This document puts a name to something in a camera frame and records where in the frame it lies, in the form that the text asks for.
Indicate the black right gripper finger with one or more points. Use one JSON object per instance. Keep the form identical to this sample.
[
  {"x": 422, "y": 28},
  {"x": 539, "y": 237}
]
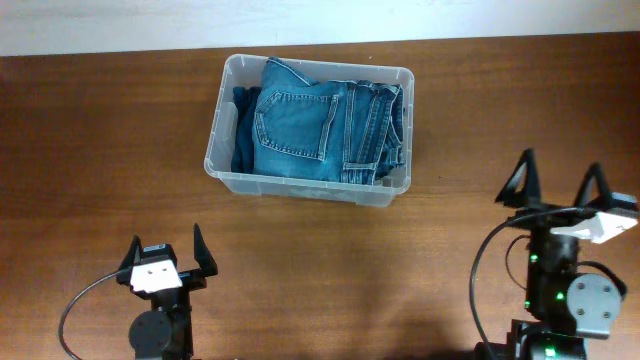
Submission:
[
  {"x": 522, "y": 189},
  {"x": 594, "y": 191}
]

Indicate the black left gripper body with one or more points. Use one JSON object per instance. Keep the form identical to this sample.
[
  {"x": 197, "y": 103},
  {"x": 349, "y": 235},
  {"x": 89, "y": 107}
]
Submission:
[{"x": 189, "y": 282}]

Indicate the dark blue jeans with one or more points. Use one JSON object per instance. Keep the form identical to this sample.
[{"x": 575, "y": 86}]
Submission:
[{"x": 347, "y": 131}]

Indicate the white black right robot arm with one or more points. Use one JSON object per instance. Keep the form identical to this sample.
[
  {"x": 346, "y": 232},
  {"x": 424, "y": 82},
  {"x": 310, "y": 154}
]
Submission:
[{"x": 570, "y": 301}]

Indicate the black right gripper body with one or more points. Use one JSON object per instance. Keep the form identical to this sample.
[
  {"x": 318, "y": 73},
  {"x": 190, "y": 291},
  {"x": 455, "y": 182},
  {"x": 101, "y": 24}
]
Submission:
[{"x": 541, "y": 231}]

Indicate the clear plastic storage bin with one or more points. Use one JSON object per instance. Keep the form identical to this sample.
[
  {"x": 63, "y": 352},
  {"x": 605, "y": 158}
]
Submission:
[{"x": 243, "y": 70}]

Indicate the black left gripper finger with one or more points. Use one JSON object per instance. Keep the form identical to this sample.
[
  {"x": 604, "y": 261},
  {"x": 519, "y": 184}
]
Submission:
[
  {"x": 133, "y": 254},
  {"x": 202, "y": 254}
]

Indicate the dark blue shirt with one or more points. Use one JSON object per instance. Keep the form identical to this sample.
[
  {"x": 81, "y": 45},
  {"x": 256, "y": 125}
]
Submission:
[{"x": 245, "y": 100}]

